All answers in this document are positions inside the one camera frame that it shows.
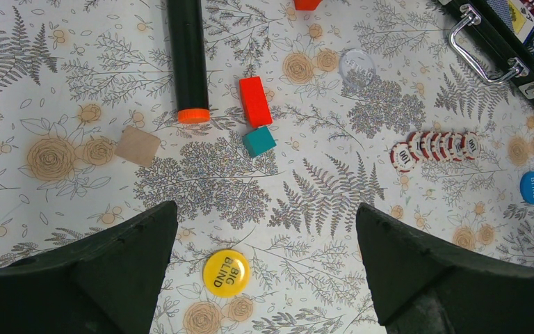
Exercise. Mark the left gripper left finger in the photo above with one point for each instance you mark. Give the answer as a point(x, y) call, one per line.
point(108, 282)

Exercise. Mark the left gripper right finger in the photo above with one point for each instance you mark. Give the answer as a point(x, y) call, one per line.
point(423, 284)

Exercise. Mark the yellow big blind button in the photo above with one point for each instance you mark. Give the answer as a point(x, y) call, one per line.
point(226, 273)

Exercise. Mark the row of red poker chips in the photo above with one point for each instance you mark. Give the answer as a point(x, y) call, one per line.
point(433, 146)

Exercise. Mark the blue small blind button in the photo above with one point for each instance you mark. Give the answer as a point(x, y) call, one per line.
point(533, 188)

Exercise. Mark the clear dealer button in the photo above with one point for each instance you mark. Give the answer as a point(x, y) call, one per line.
point(356, 68)

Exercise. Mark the wooden square block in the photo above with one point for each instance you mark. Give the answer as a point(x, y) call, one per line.
point(137, 146)

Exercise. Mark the floral table mat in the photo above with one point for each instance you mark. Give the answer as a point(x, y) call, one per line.
point(75, 74)

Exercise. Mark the teal cube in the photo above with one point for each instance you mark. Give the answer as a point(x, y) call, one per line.
point(259, 141)

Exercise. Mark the long red block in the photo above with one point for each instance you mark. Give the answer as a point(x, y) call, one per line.
point(255, 105)

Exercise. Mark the black cylinder orange cap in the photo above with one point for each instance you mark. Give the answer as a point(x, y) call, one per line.
point(188, 61)

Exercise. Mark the black poker case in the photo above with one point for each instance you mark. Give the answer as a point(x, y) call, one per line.
point(497, 43)

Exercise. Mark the small red block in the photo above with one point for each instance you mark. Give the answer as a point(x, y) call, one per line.
point(306, 5)

